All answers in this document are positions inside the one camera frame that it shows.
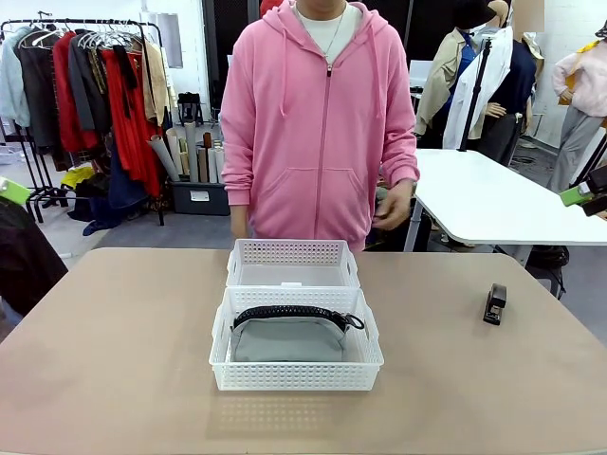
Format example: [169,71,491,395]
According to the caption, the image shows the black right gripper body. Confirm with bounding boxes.
[586,165,607,193]

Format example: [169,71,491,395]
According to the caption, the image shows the black stapler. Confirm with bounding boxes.
[482,282,507,326]

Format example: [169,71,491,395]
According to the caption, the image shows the grey pencil case black zipper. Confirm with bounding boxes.
[230,305,366,364]

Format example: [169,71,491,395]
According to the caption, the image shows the person left forearm pink sleeve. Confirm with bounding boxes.
[378,136,419,191]

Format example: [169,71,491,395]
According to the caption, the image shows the person right forearm pink sleeve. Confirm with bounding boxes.
[221,151,253,209]

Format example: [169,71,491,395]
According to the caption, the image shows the person left hand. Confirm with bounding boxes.
[373,178,418,232]

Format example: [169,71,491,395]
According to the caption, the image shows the person right hand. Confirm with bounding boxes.
[230,206,251,239]

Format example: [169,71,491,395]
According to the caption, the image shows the yellow item on floor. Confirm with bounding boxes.
[61,165,96,189]

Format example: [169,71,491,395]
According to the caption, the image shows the black bag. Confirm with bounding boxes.
[524,245,570,300]

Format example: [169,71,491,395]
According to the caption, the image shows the black cloth cover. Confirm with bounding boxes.
[0,196,69,317]

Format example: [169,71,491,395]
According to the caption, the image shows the white table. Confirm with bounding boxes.
[412,148,607,247]

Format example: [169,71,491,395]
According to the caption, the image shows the dark grey coat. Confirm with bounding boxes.
[16,30,61,148]

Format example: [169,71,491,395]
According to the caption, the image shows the red coat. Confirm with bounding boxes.
[51,31,99,153]

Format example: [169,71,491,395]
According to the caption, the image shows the light blue coat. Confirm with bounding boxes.
[0,26,32,129]

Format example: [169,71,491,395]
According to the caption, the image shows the grey jacket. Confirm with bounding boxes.
[68,32,113,137]

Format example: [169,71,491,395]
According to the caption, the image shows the mannequin in navy top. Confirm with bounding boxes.
[487,32,540,167]

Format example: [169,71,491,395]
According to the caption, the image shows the red dress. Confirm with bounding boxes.
[101,46,165,198]

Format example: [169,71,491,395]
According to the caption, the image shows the black tripod pole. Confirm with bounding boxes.
[457,37,494,153]

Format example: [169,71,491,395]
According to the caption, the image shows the white coat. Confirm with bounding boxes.
[443,26,516,151]

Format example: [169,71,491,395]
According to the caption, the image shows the grey paper roll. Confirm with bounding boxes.
[149,134,181,183]

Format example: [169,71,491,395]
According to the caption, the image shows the black scarf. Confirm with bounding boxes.
[112,45,138,119]

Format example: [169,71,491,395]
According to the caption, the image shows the grey table leg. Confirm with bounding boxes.
[402,196,426,252]

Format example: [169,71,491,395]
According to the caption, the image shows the cream paper roll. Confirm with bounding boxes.
[163,127,185,176]

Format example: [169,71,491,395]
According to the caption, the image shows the mannequin with beige trench coat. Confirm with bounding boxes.
[414,26,480,138]

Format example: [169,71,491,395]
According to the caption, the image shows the beige garment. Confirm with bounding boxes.
[140,40,177,128]

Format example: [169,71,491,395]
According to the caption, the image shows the grey cardboard tube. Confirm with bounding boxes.
[183,121,200,184]

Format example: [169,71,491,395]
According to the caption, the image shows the grey storage bin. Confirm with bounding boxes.
[170,179,232,217]

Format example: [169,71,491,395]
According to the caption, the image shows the black clothes rack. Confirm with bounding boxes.
[0,18,167,227]

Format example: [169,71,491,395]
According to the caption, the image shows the brown cardboard tube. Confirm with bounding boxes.
[198,132,213,184]

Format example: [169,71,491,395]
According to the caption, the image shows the white chair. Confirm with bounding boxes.
[409,60,435,89]

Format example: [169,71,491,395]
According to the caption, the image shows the black hat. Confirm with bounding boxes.
[450,0,497,30]

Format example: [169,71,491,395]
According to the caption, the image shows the white hanging panel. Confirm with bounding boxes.
[156,12,184,70]

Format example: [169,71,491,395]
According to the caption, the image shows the person torso pink hoodie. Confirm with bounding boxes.
[220,0,419,252]

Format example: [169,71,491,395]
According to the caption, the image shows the white perforated plastic basket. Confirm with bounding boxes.
[208,285,385,392]
[225,238,362,289]

